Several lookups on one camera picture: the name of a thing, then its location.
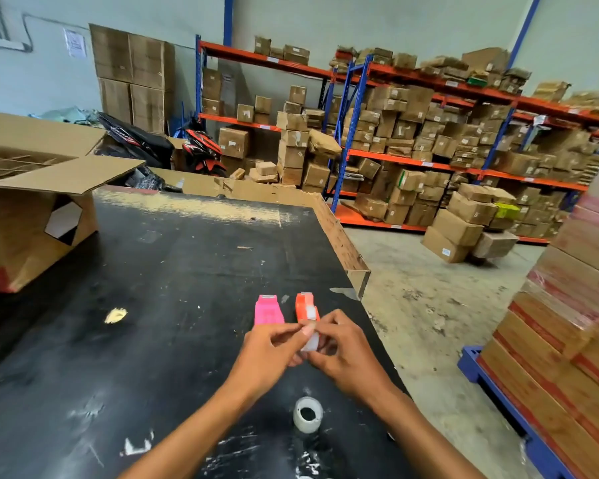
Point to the red and black motorcycle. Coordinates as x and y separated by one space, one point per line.
149 142

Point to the blue plastic pallet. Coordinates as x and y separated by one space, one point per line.
509 419

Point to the wide blue orange storage rack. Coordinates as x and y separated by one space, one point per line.
479 167

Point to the blue steel column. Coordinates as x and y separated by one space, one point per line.
228 19

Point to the pale green plastic sheet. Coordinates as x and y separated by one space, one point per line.
65 115

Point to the black plastic bag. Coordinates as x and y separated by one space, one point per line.
144 178

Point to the stack of large cardboard boxes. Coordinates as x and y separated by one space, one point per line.
132 77

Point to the cardboard boxes on narrow rack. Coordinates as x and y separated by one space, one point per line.
289 144

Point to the pink tape dispenser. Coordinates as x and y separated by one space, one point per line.
268 311

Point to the grey wall conduit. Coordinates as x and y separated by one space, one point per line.
2 29

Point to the person's left thumb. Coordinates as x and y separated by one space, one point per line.
294 331

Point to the person's right forearm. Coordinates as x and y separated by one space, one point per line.
424 436

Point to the white paper notice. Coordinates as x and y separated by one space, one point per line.
75 43

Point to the person's right hand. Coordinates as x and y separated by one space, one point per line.
352 356

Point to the person's right thumb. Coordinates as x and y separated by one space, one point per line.
327 328

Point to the cardboard boxes on wide rack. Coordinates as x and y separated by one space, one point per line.
454 129

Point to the blue slanted steel beam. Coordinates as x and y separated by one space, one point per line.
525 29

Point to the person's left forearm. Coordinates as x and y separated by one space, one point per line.
189 433

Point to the person's left hand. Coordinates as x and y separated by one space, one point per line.
264 354

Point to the large open cardboard box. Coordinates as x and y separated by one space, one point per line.
27 204

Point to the pile of boxes on floor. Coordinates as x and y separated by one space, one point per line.
466 226

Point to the orange tape dispenser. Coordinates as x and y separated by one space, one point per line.
304 305

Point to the green box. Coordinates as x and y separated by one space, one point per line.
507 210

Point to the stack of red-taped cartons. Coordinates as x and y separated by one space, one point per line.
569 319

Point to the narrow blue orange storage rack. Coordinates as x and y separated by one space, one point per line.
214 94

